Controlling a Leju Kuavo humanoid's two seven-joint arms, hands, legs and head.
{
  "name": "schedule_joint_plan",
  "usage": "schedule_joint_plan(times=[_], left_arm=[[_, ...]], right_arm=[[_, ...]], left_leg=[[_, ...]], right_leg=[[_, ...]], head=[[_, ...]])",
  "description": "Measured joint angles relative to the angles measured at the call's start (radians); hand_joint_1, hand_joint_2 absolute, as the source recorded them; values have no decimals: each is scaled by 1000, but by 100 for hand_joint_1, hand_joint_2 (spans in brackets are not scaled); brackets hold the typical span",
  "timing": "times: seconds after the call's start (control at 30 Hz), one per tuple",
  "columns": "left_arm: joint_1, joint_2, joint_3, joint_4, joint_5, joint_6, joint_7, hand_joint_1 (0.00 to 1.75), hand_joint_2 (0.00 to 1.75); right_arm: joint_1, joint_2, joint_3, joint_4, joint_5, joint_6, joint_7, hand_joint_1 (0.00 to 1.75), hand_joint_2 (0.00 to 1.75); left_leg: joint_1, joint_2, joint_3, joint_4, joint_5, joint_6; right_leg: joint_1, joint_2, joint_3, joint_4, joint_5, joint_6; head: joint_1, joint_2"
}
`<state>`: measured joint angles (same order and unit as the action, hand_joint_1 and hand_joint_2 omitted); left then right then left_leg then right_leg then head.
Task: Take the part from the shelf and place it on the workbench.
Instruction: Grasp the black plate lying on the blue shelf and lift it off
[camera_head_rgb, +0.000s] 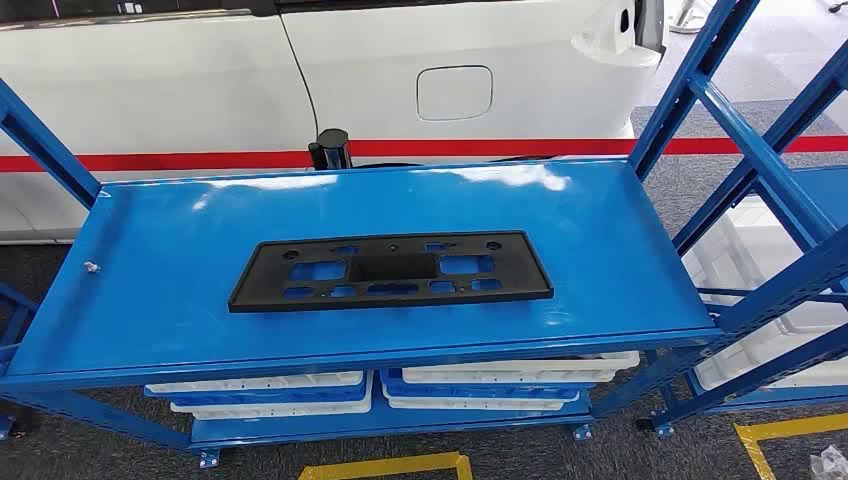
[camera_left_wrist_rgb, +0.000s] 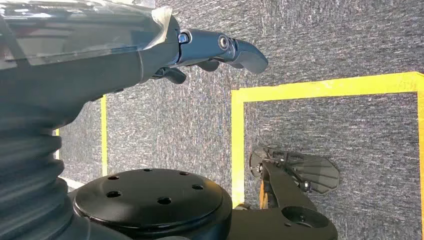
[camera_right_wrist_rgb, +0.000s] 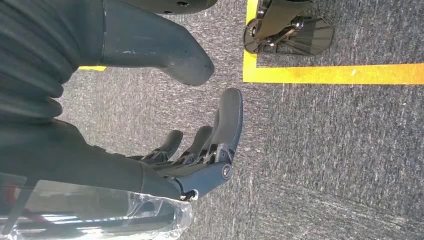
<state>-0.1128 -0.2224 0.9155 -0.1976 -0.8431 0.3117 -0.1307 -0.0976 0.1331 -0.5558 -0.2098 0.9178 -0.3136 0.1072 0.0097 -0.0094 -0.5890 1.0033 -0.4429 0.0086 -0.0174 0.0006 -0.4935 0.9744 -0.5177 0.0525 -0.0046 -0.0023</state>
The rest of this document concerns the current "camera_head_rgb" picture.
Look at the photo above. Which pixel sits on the black plastic mounting plate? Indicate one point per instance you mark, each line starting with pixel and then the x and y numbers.
pixel 397 299

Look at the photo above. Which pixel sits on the blue metal shelf rack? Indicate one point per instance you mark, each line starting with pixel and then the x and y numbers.
pixel 166 218
pixel 828 192

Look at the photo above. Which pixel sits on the white plastic crate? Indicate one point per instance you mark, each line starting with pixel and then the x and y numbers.
pixel 762 348
pixel 278 411
pixel 265 382
pixel 748 245
pixel 477 403
pixel 517 372

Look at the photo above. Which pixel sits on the white car body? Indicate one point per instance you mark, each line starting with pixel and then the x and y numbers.
pixel 166 86

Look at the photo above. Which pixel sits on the small white bolt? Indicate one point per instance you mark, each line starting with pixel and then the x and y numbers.
pixel 91 267

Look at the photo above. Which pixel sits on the white stand base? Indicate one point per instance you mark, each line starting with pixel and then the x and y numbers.
pixel 689 16

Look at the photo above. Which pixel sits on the clear plastic bag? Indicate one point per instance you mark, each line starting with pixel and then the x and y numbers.
pixel 831 464

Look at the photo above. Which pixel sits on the black cylindrical barrier post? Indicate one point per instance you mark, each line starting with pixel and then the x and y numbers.
pixel 330 149

